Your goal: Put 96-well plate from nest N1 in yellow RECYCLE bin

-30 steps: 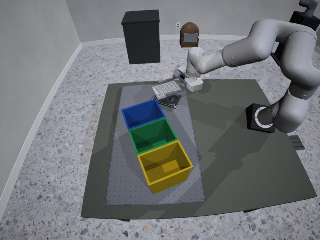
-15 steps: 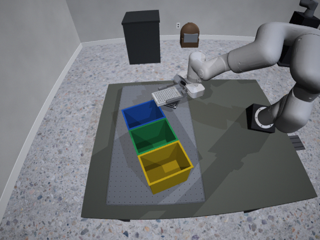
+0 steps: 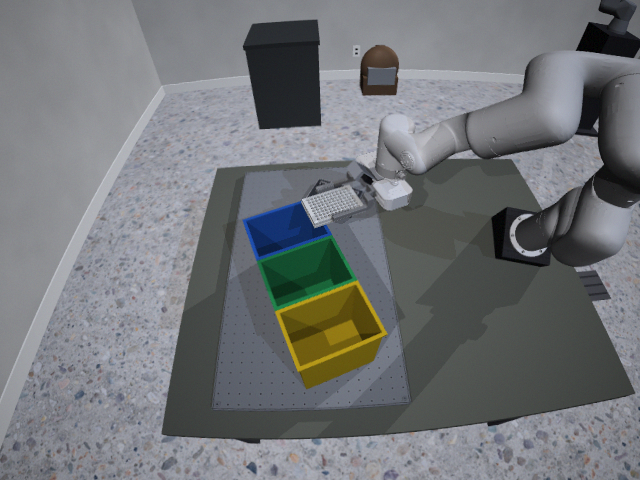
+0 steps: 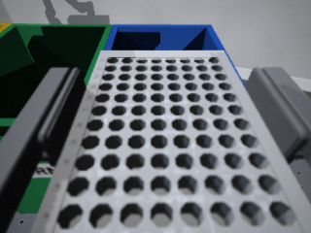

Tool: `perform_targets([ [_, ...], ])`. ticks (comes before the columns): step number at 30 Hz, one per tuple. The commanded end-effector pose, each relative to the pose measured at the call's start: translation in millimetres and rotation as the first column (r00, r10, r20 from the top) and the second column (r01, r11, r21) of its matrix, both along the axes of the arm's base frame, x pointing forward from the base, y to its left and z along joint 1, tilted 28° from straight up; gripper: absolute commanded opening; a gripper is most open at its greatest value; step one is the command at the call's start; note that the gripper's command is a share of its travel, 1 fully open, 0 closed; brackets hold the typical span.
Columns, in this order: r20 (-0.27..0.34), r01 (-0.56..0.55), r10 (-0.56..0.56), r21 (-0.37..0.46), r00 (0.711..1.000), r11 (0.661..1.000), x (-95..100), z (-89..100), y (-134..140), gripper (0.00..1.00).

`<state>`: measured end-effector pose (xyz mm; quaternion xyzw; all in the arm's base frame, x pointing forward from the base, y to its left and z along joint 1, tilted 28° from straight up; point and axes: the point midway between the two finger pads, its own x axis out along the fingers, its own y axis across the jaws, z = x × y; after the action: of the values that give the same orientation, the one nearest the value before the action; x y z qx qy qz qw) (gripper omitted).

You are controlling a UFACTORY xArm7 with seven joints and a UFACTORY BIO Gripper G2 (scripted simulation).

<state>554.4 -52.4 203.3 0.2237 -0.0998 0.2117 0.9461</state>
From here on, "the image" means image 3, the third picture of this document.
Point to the blue bin with label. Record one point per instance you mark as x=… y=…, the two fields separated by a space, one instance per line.
x=282 y=229

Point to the green bin with label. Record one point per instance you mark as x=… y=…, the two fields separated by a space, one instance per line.
x=305 y=271

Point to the yellow open bin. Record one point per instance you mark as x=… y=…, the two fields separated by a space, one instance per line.
x=338 y=321

